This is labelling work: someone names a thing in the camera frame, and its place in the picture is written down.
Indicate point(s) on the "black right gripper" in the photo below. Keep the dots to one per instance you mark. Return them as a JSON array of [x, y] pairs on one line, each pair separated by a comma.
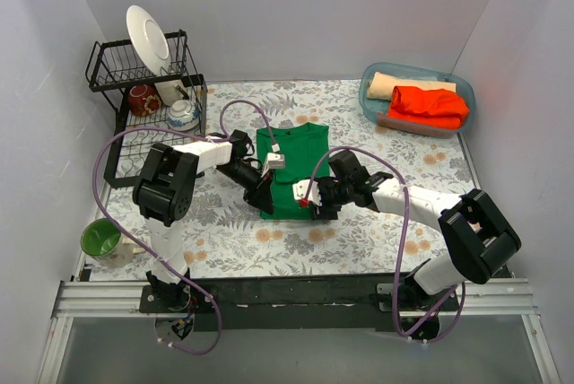
[[325, 198]]

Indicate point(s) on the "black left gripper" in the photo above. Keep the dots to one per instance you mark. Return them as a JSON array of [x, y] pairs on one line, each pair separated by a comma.
[[261, 187]]

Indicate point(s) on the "green t shirt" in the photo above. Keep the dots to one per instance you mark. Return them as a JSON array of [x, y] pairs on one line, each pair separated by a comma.
[[301, 147]]

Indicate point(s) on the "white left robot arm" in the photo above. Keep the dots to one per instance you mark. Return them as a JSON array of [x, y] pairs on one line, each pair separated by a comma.
[[163, 193]]

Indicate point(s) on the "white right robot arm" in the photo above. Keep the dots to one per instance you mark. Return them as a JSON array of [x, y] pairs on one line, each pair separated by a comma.
[[479, 238]]

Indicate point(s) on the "floral table mat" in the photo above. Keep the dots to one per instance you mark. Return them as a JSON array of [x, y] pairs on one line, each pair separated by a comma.
[[224, 237]]

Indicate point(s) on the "white blue teapot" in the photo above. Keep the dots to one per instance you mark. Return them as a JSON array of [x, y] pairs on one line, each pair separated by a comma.
[[183, 116]]

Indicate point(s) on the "clear blue plastic bin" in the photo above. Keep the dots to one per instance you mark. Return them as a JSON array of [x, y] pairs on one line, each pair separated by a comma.
[[375, 110]]

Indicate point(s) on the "orange rolled t shirt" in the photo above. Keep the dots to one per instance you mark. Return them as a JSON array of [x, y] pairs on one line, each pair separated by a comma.
[[433, 108]]

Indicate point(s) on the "beige rolled t shirt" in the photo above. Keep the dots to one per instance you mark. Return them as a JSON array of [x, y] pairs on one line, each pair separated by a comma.
[[382, 85]]

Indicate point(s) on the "white cup in rack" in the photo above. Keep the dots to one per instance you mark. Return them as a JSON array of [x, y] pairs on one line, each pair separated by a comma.
[[175, 90]]

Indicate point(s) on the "red floral bowl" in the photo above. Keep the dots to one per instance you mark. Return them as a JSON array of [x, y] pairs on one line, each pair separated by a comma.
[[144, 100]]

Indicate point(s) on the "green floral mug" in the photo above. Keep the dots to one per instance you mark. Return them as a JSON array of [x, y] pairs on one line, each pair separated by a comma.
[[105, 243]]

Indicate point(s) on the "white plate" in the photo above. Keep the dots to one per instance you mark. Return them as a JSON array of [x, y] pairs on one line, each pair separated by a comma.
[[148, 40]]

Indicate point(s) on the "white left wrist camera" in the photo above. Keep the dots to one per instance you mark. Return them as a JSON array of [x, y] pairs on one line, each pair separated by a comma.
[[273, 161]]

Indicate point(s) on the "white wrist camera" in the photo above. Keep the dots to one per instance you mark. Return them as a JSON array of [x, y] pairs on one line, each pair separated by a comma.
[[306, 193], [273, 161]]

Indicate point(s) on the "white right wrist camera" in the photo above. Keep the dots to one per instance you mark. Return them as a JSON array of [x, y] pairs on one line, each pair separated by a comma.
[[306, 193]]

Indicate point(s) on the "black wire dish rack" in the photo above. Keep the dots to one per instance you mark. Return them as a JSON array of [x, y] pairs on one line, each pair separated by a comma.
[[113, 70]]

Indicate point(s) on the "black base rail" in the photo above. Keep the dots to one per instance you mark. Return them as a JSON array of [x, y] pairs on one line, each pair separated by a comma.
[[277, 302]]

